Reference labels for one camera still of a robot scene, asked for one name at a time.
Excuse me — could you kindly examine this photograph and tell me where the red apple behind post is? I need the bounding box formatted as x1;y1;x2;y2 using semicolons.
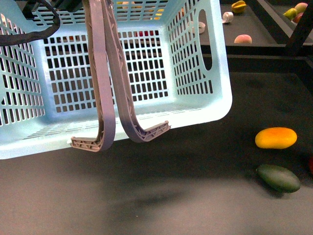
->
292;12;303;24

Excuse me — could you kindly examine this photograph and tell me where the pale apple behind post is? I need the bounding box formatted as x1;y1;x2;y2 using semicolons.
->
294;2;308;14

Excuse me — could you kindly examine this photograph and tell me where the black raised fruit tray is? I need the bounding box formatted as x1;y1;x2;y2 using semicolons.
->
199;0;313;56

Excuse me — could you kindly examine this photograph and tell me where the red apple on shelf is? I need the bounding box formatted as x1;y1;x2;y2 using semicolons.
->
139;30;159;37

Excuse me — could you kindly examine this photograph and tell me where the yellow mango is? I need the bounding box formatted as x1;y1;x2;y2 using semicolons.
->
255;127;297;149

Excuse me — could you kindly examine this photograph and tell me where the grey basket handle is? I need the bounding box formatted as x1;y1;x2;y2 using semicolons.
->
102;0;170;143
71;0;115;152

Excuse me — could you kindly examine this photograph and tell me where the pale peach front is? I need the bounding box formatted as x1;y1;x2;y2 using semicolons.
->
234;34;252;44

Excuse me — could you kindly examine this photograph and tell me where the black braided cable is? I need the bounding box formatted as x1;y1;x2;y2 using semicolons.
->
0;0;61;47

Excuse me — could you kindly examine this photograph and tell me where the red apple near front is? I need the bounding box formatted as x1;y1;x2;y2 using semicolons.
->
308;157;313;174

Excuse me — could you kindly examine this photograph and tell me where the green avocado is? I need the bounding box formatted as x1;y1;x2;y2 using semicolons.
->
256;164;301;193

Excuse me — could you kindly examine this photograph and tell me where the white tape ring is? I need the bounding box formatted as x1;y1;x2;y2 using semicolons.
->
188;21;205;35

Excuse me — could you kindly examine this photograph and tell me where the black metal shelf post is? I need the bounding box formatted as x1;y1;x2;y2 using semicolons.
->
284;0;313;56

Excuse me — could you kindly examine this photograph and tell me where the yellow starfruit right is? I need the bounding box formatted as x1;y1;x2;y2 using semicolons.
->
231;0;247;14

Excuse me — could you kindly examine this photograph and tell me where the light blue plastic basket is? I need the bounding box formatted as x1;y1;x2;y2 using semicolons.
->
0;0;232;159

